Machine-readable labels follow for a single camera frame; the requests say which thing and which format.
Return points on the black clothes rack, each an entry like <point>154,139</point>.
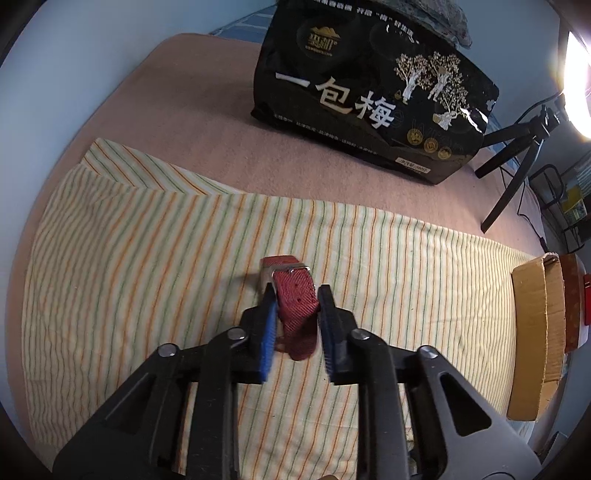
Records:
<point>549,189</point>

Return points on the yellow box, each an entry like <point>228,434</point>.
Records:
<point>575,203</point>

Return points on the black snack bag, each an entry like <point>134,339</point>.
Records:
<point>371,82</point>

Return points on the floral folded quilt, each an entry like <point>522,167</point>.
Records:
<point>444,17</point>

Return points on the striped yellow cloth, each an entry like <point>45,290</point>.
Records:
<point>138,277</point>

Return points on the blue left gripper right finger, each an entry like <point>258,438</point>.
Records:
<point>336,325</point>

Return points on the blue patterned mattress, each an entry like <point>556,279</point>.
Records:
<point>251,28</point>

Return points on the white ring light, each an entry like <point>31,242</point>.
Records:
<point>576,85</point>

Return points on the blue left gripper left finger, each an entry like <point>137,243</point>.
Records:
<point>256,352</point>

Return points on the cardboard box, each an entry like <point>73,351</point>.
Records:
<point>550,308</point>

